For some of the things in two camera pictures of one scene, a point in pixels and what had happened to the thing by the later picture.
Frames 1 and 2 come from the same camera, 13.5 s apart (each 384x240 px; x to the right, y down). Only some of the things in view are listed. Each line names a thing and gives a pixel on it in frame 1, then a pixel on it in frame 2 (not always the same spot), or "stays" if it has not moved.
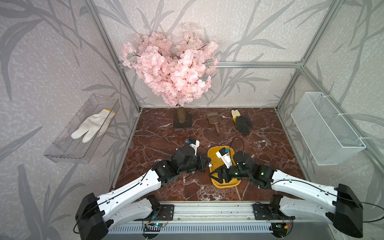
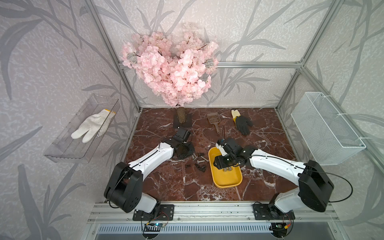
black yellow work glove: [242, 124] stays
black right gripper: [221, 172] → [218, 163]
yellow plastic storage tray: [215, 162] stays
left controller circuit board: [153, 227] stays
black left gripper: [201, 166] → [191, 150]
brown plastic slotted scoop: [214, 118] stays
